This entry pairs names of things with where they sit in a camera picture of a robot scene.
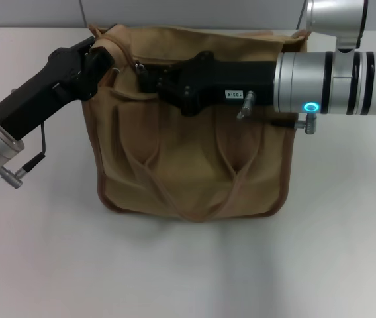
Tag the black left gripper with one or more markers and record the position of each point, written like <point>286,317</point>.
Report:
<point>42,96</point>

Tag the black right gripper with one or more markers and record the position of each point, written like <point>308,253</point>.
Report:
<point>234,77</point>

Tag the khaki canvas food bag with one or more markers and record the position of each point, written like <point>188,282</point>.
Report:
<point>194,159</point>

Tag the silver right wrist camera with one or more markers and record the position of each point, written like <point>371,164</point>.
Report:
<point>337,15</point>

